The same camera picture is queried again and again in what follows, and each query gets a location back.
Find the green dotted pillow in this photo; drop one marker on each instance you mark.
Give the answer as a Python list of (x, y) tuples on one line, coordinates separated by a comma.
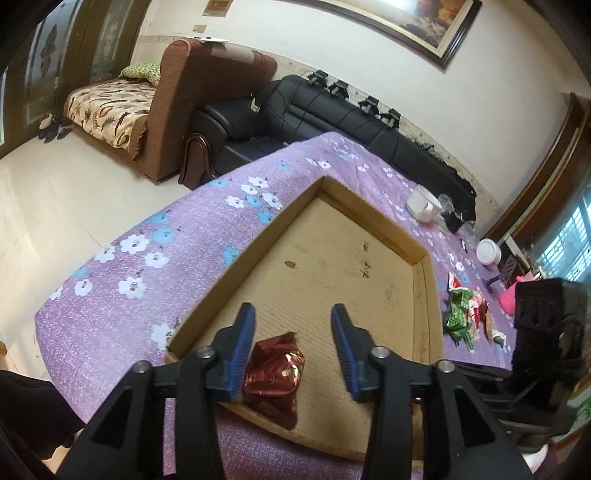
[(141, 71)]

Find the barred window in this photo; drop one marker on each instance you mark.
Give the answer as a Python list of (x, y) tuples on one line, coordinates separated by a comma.
[(570, 240)]

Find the black camera device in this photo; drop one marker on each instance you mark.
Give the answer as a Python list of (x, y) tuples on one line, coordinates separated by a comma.
[(318, 78), (340, 87), (391, 116), (369, 104)]

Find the white round container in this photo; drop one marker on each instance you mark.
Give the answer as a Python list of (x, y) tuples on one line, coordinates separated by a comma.
[(488, 251)]

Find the grey phone stand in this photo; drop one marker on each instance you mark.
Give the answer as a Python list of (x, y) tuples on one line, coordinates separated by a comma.
[(507, 267)]

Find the shallow cardboard box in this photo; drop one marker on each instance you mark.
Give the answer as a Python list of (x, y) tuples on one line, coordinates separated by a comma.
[(323, 258)]

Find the clear glass cup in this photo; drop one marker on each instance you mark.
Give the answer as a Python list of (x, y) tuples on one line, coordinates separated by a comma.
[(445, 201)]

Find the brown fabric sofa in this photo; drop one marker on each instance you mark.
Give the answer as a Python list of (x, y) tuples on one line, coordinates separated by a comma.
[(207, 78)]

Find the tan snack packet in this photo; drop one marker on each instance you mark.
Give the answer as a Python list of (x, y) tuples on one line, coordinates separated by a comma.
[(488, 330)]

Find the framed wall painting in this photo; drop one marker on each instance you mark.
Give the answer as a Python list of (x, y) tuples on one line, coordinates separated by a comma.
[(429, 18)]

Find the pink knitted bottle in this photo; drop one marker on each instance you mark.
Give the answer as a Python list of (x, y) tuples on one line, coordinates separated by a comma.
[(508, 297)]

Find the white slipper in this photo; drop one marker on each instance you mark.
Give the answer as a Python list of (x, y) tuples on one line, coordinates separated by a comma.
[(45, 122)]

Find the dark slipper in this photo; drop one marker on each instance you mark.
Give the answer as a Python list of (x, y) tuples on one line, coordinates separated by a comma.
[(57, 134)]

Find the dark red snack packet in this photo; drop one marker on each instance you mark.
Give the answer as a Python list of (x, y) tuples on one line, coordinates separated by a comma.
[(482, 311)]

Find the small white packet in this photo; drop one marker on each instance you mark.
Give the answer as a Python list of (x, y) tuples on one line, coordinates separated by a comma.
[(498, 337)]

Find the dark clothing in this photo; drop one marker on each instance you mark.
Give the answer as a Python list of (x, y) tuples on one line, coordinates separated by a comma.
[(32, 415)]

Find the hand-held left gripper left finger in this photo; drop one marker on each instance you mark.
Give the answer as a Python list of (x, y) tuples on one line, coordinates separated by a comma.
[(242, 355)]

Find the wooden door frame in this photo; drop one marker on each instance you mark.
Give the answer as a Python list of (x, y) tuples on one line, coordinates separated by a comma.
[(545, 161)]

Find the wooden glass door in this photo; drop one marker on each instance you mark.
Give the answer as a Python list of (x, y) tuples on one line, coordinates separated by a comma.
[(81, 27)]

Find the green snack packet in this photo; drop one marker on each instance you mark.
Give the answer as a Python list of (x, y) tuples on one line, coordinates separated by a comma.
[(457, 314), (468, 339)]

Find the black leather sofa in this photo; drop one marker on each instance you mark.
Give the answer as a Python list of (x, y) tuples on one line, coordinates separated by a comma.
[(295, 115)]

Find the white mug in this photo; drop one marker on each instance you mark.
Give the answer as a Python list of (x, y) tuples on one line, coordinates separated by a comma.
[(422, 203)]

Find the person's right hand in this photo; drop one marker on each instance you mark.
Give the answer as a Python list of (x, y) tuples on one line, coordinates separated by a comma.
[(538, 458)]

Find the leaf print sofa cover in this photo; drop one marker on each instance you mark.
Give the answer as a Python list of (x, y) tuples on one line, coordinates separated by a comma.
[(106, 108)]

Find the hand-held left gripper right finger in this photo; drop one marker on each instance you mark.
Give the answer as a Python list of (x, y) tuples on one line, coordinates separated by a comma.
[(345, 355)]

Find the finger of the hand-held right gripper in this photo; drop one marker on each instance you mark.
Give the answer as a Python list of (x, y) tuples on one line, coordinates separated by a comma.
[(489, 374)]

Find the red white sachet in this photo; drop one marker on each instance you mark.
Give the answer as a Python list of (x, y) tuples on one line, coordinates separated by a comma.
[(456, 281)]

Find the purple floral tablecloth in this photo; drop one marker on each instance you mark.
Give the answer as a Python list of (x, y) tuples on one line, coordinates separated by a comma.
[(138, 277)]

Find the red foil snack packet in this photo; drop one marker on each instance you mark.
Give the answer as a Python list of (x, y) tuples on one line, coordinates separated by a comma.
[(277, 369)]

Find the small gold wall plaque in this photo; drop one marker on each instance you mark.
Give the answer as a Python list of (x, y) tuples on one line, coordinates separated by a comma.
[(216, 6)]

